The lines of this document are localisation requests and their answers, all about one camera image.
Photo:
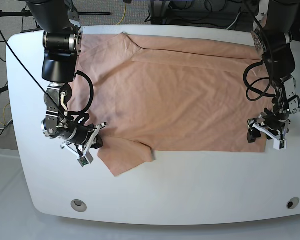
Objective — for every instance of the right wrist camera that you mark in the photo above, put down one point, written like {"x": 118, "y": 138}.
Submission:
{"x": 85, "y": 159}

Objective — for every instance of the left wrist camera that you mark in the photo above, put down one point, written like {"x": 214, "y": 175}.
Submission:
{"x": 279, "y": 144}

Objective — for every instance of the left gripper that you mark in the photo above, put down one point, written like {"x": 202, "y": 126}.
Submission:
{"x": 270, "y": 124}

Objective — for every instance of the right table grommet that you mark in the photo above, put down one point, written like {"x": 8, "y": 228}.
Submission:
{"x": 293, "y": 203}

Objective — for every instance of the peach T-shirt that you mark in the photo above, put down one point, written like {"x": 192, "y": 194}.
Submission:
{"x": 168, "y": 94}

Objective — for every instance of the table grommet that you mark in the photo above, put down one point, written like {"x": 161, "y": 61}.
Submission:
{"x": 293, "y": 203}
{"x": 78, "y": 206}

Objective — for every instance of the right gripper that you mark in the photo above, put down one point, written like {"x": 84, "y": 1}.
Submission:
{"x": 83, "y": 139}

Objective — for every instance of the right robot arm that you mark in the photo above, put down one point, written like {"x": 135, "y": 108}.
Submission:
{"x": 62, "y": 37}

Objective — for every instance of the left table grommet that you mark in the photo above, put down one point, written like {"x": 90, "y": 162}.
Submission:
{"x": 78, "y": 206}

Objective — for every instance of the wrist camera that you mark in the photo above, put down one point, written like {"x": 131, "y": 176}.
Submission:
{"x": 85, "y": 159}
{"x": 279, "y": 144}

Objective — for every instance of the black tripod stand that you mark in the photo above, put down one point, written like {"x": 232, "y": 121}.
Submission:
{"x": 22, "y": 13}

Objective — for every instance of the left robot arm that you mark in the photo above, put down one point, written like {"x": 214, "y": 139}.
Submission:
{"x": 272, "y": 39}

